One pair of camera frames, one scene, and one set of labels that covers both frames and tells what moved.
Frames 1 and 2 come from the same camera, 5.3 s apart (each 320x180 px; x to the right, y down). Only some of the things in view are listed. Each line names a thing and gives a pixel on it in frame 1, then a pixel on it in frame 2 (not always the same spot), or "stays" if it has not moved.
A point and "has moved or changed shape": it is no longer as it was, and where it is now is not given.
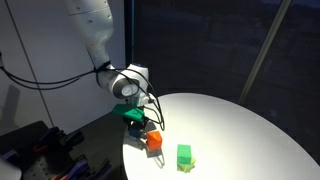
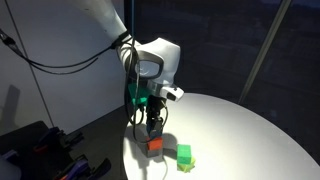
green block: x=184 y=154 stays
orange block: x=154 y=140 stays
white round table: x=231 y=138 stays
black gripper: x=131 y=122 to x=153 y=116
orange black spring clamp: x=58 y=142 stays
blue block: x=134 y=131 has moved or changed shape
